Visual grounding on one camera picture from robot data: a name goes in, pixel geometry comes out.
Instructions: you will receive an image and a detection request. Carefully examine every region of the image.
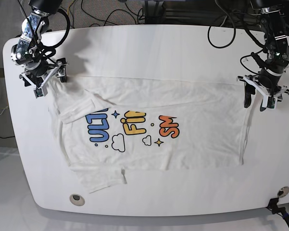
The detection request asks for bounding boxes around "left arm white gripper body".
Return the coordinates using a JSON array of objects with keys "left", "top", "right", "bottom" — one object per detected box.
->
[{"left": 237, "top": 74, "right": 289, "bottom": 108}]

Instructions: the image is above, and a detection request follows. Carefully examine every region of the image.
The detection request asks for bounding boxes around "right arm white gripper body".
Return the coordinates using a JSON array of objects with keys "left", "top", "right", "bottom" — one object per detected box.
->
[{"left": 19, "top": 58, "right": 68, "bottom": 98}]

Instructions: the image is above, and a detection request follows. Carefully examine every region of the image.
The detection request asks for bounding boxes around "white printed T-shirt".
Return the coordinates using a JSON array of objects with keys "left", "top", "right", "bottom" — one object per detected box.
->
[{"left": 47, "top": 76, "right": 250, "bottom": 193}]

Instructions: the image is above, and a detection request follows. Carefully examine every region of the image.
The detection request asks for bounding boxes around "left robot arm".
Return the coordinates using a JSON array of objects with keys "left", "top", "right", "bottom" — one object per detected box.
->
[{"left": 237, "top": 0, "right": 289, "bottom": 112}]

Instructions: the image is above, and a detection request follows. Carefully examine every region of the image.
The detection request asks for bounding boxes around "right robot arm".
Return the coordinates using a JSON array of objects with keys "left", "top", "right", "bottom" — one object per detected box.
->
[{"left": 11, "top": 0, "right": 71, "bottom": 98}]

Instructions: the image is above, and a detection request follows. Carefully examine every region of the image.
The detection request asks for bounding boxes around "right silver table grommet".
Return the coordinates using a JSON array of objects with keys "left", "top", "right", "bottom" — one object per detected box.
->
[{"left": 277, "top": 186, "right": 289, "bottom": 198}]

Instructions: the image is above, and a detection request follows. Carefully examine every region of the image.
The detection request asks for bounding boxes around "silver table grommet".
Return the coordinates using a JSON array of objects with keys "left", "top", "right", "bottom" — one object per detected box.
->
[
  {"left": 277, "top": 186, "right": 289, "bottom": 198},
  {"left": 69, "top": 194, "right": 85, "bottom": 206}
]

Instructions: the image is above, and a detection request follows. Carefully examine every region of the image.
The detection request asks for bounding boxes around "left silver table grommet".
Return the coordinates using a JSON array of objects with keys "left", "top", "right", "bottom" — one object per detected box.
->
[{"left": 69, "top": 194, "right": 85, "bottom": 206}]

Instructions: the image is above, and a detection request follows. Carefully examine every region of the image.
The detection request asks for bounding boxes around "yellow floor cable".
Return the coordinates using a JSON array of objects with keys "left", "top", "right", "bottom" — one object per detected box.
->
[{"left": 66, "top": 0, "right": 75, "bottom": 29}]

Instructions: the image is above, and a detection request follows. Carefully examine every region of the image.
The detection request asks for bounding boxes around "black table clamp with cable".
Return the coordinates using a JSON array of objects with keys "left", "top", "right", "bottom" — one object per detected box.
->
[{"left": 266, "top": 198, "right": 289, "bottom": 228}]

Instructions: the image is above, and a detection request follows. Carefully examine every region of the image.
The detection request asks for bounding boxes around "black aluminium frame base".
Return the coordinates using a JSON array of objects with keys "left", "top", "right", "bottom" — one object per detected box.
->
[{"left": 140, "top": 0, "right": 185, "bottom": 25}]

